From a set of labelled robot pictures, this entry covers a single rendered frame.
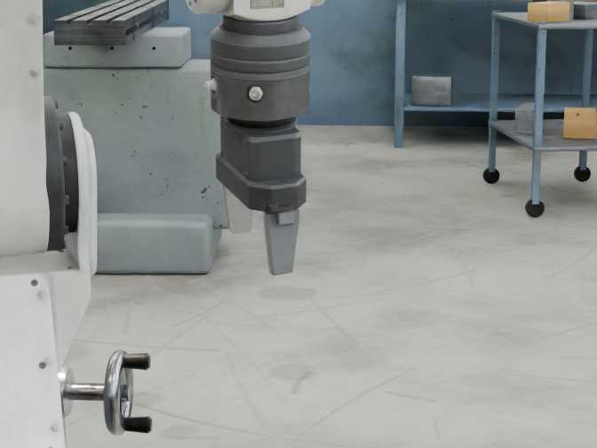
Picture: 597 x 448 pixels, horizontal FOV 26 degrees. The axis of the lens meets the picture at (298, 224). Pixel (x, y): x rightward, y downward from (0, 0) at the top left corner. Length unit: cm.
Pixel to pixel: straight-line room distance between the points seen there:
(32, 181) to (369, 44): 710
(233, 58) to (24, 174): 21
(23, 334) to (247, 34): 33
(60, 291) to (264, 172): 22
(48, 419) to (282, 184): 29
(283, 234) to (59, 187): 20
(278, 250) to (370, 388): 244
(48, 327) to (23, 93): 21
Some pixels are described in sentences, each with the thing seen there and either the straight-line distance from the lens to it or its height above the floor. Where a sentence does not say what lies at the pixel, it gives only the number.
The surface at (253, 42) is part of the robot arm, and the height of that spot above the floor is 113.
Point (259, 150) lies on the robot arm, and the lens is 112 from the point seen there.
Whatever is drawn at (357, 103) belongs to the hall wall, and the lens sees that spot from 823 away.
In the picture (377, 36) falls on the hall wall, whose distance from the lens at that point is 818.
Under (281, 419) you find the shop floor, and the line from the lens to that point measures 335.
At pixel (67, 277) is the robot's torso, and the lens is 119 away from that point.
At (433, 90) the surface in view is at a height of 32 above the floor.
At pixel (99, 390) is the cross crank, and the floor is 61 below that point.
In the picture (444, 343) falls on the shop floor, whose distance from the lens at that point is 396.
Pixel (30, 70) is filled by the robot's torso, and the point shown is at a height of 111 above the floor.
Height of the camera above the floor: 123
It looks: 13 degrees down
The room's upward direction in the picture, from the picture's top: straight up
